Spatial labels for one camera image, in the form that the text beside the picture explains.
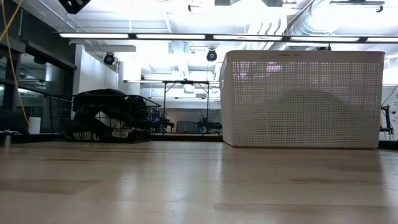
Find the black background table frame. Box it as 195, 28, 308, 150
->
161, 79, 211, 125

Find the long ceiling light rail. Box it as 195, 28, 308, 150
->
58, 32, 398, 44

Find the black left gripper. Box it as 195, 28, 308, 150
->
57, 0, 91, 15

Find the white plastic laundry basket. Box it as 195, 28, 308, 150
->
219, 49, 386, 149

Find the black shorts white lettering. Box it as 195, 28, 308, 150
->
63, 88, 156, 142

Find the white cup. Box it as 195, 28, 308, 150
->
28, 116, 42, 135

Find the black metal table frame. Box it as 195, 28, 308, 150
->
0, 132, 398, 151

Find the black wire basket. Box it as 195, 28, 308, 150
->
44, 93, 162, 144

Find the yellow cable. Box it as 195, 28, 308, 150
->
0, 0, 31, 127

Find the dark background machine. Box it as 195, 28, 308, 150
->
195, 114, 223, 135

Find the black tripod stand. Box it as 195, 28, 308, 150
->
379, 104, 395, 141

